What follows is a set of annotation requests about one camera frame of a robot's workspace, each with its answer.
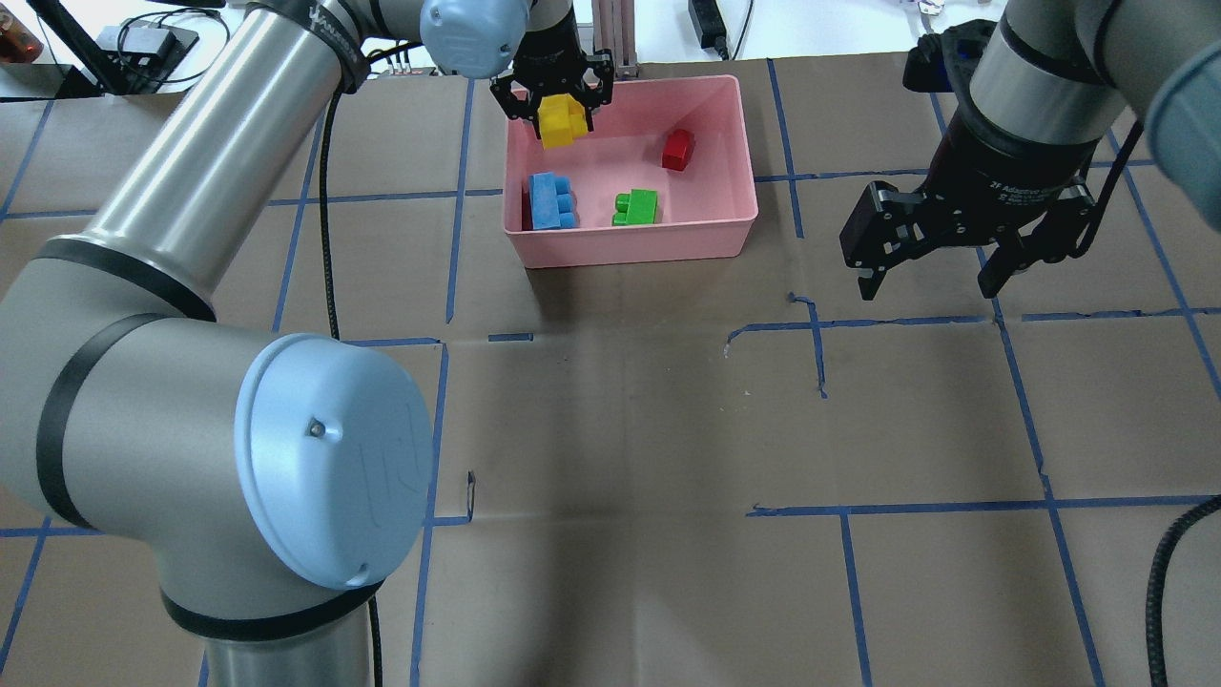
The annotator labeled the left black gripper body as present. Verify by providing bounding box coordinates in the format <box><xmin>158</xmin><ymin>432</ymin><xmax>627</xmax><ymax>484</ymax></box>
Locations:
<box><xmin>488</xmin><ymin>10</ymin><xmax>615</xmax><ymax>101</ymax></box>

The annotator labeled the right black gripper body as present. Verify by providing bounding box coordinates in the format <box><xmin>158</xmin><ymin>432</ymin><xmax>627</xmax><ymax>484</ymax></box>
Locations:
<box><xmin>904</xmin><ymin>20</ymin><xmax>1098</xmax><ymax>253</ymax></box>

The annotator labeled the yellow toy block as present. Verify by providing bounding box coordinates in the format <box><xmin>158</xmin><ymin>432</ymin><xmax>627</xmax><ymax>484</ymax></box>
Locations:
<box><xmin>537</xmin><ymin>94</ymin><xmax>590</xmax><ymax>151</ymax></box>

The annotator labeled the red toy block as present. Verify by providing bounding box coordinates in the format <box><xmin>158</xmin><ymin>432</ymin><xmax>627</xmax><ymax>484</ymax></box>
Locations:
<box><xmin>661</xmin><ymin>129</ymin><xmax>696</xmax><ymax>173</ymax></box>

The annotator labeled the blue toy block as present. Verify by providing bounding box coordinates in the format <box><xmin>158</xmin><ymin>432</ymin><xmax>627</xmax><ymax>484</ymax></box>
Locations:
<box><xmin>527</xmin><ymin>171</ymin><xmax>578</xmax><ymax>231</ymax></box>

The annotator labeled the green toy block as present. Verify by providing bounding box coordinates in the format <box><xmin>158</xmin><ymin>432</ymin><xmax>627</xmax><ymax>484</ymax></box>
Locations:
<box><xmin>611</xmin><ymin>188</ymin><xmax>661</xmax><ymax>226</ymax></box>

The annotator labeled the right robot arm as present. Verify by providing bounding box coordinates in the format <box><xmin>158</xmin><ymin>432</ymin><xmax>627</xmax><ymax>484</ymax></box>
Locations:
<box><xmin>838</xmin><ymin>1</ymin><xmax>1220</xmax><ymax>301</ymax></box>

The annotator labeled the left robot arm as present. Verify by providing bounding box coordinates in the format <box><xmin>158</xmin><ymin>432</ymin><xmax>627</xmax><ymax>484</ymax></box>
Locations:
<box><xmin>2</xmin><ymin>1</ymin><xmax>615</xmax><ymax>686</ymax></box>

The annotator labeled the pink plastic box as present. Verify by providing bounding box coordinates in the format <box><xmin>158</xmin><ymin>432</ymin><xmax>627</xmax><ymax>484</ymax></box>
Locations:
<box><xmin>503</xmin><ymin>74</ymin><xmax>758</xmax><ymax>268</ymax></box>

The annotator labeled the black power adapter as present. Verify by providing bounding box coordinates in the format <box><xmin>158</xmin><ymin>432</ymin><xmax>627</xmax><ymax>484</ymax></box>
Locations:
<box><xmin>686</xmin><ymin>0</ymin><xmax>730</xmax><ymax>61</ymax></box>

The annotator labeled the brown paper table cover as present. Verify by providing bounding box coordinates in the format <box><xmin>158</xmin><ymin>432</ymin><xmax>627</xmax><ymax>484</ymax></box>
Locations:
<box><xmin>0</xmin><ymin>54</ymin><xmax>1221</xmax><ymax>687</ymax></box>

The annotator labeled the aluminium frame post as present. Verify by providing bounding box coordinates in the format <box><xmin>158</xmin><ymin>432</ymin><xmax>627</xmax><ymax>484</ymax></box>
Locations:
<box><xmin>591</xmin><ymin>0</ymin><xmax>639</xmax><ymax>79</ymax></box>

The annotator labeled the black braided cable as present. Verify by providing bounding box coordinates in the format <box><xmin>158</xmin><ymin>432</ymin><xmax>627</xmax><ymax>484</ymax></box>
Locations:
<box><xmin>1145</xmin><ymin>495</ymin><xmax>1221</xmax><ymax>687</ymax></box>

